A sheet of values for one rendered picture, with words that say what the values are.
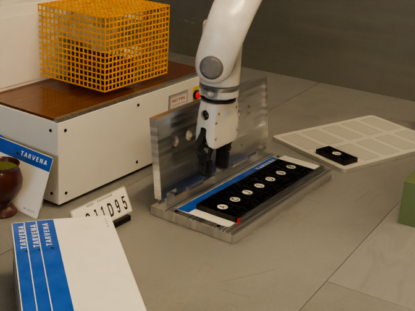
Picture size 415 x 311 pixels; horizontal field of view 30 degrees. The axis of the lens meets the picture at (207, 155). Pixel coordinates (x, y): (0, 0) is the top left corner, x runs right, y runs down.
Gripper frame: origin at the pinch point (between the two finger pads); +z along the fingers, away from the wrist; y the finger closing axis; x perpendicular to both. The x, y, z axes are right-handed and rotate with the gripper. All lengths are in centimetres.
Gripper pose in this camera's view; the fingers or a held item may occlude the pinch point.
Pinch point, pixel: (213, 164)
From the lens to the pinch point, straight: 168.4
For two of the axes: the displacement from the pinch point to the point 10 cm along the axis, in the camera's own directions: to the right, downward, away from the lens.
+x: -8.3, -2.5, 5.0
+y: 5.6, -2.7, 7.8
